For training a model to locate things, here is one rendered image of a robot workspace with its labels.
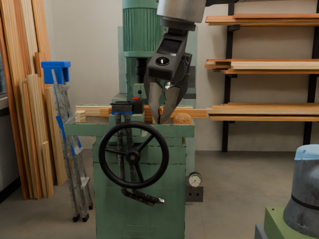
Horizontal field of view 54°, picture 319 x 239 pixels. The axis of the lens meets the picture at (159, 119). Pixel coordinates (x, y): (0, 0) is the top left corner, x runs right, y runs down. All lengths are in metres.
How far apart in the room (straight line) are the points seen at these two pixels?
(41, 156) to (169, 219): 1.51
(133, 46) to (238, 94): 2.58
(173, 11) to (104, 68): 3.32
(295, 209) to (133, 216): 0.77
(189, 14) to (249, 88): 3.36
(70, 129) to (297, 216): 1.00
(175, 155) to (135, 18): 0.65
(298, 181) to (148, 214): 0.75
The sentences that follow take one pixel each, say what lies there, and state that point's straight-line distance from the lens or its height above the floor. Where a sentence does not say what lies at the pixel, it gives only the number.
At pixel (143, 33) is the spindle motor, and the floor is 1.30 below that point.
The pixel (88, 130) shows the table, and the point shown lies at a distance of 1.47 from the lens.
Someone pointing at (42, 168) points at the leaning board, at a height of 0.26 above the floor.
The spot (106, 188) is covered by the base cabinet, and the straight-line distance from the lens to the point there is 1.55.
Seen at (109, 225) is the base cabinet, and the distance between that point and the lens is 1.64.
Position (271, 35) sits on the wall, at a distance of 3.97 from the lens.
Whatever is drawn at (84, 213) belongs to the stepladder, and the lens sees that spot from 2.44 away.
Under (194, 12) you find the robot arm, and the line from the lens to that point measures 0.60.
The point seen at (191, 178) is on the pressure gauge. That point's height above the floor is 0.67.
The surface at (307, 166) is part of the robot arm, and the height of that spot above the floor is 0.87.
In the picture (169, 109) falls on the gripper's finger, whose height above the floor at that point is 1.11.
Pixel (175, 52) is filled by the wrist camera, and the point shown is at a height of 1.22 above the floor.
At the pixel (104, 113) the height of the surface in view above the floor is 0.92.
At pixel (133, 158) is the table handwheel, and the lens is 1.26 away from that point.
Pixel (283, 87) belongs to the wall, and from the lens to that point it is 4.05.
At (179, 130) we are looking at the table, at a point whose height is 0.87.
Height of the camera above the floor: 1.22
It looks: 12 degrees down
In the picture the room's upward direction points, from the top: straight up
